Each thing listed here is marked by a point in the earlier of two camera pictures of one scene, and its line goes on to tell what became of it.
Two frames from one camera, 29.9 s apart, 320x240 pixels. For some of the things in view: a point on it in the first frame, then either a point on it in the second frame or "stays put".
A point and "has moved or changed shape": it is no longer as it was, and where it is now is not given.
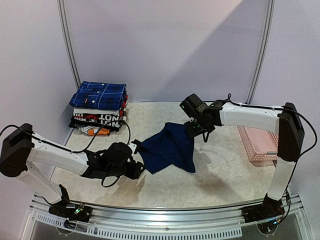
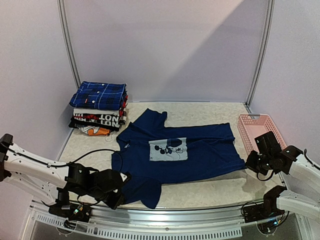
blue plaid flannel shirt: x=99 y=96 stays put
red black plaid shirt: x=122 y=113 stays put
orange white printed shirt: x=92 y=131 stays put
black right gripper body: x=191 y=128 → x=251 y=163
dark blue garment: x=173 y=145 has moved or changed shape
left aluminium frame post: x=71 y=49 stays put
